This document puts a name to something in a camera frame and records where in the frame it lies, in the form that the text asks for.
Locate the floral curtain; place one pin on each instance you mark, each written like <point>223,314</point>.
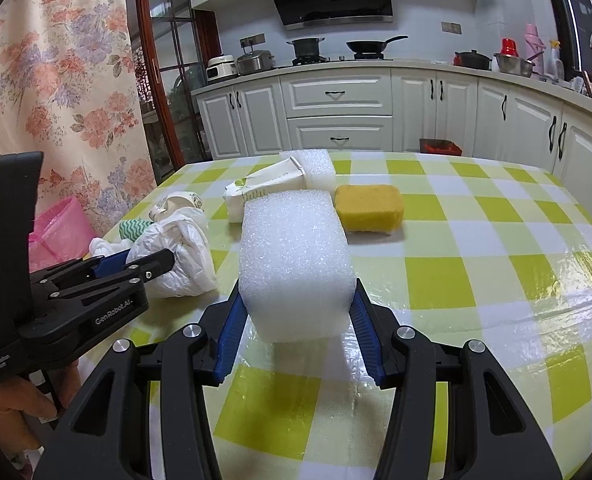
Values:
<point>66,85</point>

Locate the person's left hand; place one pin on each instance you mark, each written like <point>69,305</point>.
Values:
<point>16,397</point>

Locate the grey wall socket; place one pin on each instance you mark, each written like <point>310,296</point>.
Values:
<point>451,27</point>

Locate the white foam block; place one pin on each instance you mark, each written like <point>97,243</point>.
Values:
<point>316,167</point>
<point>296,260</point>

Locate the pink thermos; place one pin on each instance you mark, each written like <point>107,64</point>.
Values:
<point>533,47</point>

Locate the floor bin with red bag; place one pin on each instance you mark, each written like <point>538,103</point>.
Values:
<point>440,147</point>

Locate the gas stove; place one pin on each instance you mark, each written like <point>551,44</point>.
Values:
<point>341,60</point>

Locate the white plastic bag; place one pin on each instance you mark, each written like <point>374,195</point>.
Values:
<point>186,255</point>

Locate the paper cup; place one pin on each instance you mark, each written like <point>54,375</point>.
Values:
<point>178,205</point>

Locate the pink-lined waste bin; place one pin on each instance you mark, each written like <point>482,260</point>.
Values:
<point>61,230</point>

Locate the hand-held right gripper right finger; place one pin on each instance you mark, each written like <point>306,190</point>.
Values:
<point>367,342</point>

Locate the white lower cabinets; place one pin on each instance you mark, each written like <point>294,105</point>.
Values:
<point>336,110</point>

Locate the spray bottle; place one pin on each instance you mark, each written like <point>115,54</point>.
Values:
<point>557,62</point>

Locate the silver rice cooker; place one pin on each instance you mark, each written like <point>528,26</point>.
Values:
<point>254,62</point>

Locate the black cooking pot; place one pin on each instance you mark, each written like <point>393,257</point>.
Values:
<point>306,48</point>

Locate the white rice cooker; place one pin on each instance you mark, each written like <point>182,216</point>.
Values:
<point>221,69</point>

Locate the yellow checkered tablecloth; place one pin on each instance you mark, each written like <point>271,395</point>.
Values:
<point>451,285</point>

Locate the red kettle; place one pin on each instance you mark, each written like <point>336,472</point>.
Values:
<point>510,46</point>

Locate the plain yellow sponge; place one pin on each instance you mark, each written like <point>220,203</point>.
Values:
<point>368,207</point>

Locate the steel bowl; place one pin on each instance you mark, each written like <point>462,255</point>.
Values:
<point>513,65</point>

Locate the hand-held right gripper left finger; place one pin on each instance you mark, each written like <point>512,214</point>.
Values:
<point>228,342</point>

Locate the black frying pan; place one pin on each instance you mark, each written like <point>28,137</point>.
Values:
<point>368,46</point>

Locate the brown glass door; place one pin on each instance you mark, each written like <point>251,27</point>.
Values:
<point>171,85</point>

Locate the green striped cloth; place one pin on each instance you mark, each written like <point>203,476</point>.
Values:
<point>133,230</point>

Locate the dark clay pot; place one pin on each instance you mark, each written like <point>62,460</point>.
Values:
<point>472,61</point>

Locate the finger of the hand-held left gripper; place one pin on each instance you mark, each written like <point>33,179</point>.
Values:
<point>111,262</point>
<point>151,262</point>

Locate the white drink carton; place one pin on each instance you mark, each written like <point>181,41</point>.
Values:
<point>266,187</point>

